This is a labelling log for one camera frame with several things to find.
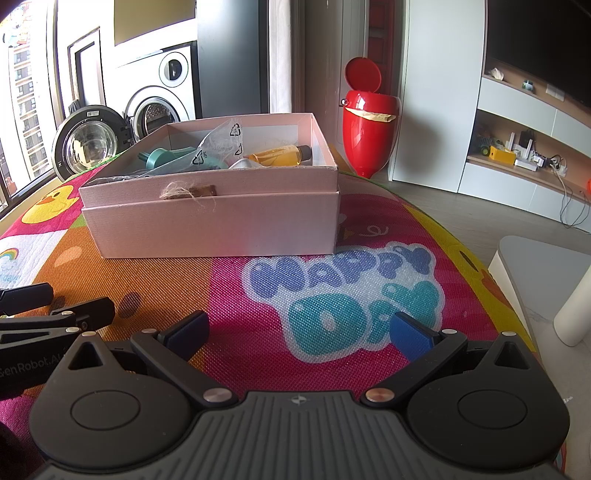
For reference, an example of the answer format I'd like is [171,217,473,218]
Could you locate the clear plastic bag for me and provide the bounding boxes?
[185,119,246,169]

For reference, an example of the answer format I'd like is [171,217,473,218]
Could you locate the white wall shelf unit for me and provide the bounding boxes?
[388,0,591,223]

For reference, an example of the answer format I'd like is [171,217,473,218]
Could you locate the white router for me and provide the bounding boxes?
[505,130,539,169]

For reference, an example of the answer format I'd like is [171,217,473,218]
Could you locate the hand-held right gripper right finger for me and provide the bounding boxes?
[360,311,532,409]

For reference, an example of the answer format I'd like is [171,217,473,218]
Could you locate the amber liquid bottle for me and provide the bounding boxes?
[249,144,314,168]

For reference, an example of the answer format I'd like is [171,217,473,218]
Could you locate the white low table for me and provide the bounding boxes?
[487,235,591,348]

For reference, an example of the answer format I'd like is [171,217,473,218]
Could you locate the grey curtain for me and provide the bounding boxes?
[269,0,324,116]

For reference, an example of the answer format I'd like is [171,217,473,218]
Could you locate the dark grey tall cabinet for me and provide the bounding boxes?
[198,0,270,119]

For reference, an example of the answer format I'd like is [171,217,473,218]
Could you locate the pink cardboard box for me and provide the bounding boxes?
[83,186,342,260]
[78,112,341,200]

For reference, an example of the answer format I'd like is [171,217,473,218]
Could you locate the cartoon window sticker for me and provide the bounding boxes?
[0,7,24,47]

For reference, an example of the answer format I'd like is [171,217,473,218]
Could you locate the colourful play mat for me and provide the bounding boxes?
[0,161,543,480]

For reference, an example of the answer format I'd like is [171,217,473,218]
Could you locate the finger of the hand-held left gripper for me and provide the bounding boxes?
[0,298,116,356]
[0,283,54,317]

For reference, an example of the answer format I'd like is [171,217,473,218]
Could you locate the dark framed door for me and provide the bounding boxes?
[68,37,106,112]

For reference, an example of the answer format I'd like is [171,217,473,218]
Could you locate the silver washing machine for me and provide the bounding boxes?
[52,41,199,177]

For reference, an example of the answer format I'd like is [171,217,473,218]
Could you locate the red pedal trash bin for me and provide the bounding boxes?
[341,56,400,179]

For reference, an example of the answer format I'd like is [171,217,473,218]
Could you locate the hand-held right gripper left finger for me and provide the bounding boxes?
[68,310,234,409]

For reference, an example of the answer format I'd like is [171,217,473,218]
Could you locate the grey power cable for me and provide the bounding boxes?
[551,170,588,228]

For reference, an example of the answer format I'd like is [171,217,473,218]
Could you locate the dark framed window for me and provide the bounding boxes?
[0,0,62,208]

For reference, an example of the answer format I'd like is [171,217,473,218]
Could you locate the black television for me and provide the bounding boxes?
[487,0,591,110]

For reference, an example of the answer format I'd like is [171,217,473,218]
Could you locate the teal plastic device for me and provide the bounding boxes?
[137,146,228,175]

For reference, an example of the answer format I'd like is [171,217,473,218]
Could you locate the white power strip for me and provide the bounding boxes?
[531,154,570,177]

